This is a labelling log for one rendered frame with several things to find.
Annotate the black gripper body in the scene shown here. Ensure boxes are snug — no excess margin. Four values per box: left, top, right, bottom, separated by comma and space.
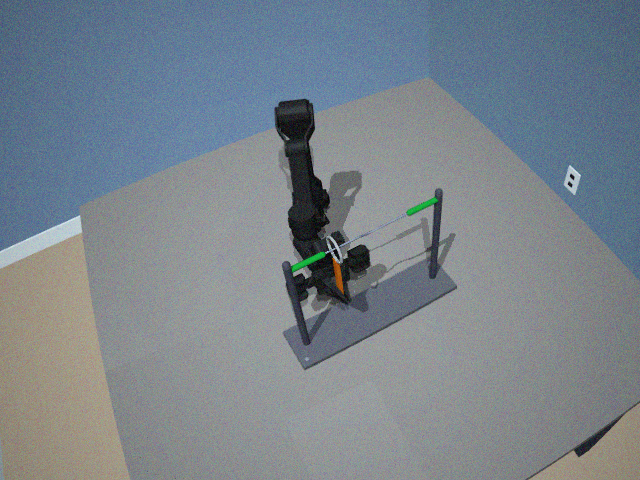
294, 242, 370, 302

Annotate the orange handle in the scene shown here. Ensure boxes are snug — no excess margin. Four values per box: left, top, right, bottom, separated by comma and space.
326, 235, 344, 294

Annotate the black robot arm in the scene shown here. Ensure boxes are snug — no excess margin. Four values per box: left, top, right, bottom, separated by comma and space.
274, 99, 330, 257

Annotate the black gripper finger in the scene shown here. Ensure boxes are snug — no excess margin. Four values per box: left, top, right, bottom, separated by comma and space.
340, 263, 352, 302
315, 272, 348, 304

